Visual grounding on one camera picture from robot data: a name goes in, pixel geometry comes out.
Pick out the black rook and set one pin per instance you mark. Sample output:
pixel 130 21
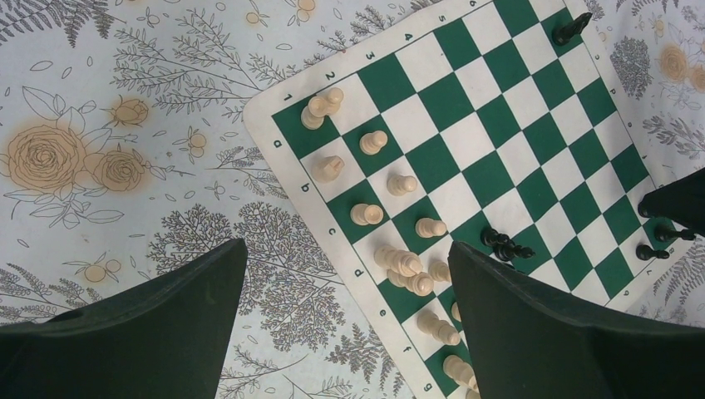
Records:
pixel 663 233

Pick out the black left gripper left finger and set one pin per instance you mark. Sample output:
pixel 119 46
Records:
pixel 166 338

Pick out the white pawn c-file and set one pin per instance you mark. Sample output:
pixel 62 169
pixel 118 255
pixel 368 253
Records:
pixel 399 185

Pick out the floral patterned tablecloth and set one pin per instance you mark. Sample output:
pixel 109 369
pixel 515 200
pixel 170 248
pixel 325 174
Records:
pixel 124 154

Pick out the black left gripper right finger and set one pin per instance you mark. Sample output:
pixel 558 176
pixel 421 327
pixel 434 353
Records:
pixel 527 339

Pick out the white bishop f-file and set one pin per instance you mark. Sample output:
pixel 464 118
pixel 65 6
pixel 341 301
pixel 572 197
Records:
pixel 441 330

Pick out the white rook a-file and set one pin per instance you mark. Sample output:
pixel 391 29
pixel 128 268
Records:
pixel 314 113

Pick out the white knight g-file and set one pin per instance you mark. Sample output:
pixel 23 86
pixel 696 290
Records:
pixel 460 372

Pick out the white pawn a-file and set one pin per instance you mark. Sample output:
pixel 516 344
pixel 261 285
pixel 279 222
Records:
pixel 334 98

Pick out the black piece far corner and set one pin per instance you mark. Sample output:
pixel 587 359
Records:
pixel 563 34

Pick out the white pawn e-file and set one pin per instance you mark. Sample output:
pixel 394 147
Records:
pixel 440 272

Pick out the green white chess board mat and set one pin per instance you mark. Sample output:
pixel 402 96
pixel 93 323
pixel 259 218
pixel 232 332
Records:
pixel 501 128

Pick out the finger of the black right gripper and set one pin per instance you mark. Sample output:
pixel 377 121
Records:
pixel 681 201

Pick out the white bishop c-file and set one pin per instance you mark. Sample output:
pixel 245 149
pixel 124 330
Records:
pixel 366 214

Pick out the white pawn f-file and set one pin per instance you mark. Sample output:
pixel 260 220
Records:
pixel 455 312

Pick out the black bishop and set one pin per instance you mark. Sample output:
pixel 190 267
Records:
pixel 509 250

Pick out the black pawn h7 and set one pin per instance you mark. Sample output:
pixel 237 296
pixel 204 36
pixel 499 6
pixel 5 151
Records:
pixel 645 252

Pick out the white pawn d-file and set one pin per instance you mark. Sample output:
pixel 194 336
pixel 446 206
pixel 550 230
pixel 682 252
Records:
pixel 428 228

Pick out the white pawn b-file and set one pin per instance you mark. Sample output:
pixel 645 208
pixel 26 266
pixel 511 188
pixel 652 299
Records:
pixel 371 143

